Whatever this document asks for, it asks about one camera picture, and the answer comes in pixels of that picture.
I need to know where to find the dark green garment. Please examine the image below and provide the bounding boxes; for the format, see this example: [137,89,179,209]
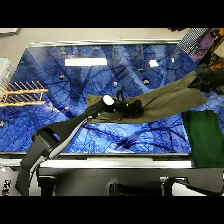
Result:
[181,109,224,169]

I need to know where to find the olive green trousers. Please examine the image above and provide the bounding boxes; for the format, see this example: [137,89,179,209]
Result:
[85,70,209,125]

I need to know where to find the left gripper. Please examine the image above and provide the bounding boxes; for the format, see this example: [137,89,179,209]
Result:
[125,98,145,119]

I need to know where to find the heap of clothes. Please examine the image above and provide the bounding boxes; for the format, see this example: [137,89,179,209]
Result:
[191,27,224,70]

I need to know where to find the silver frame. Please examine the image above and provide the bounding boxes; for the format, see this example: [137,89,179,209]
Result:
[0,152,195,170]

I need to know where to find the checked shirt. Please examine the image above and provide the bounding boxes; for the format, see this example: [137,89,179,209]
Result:
[177,27,211,56]

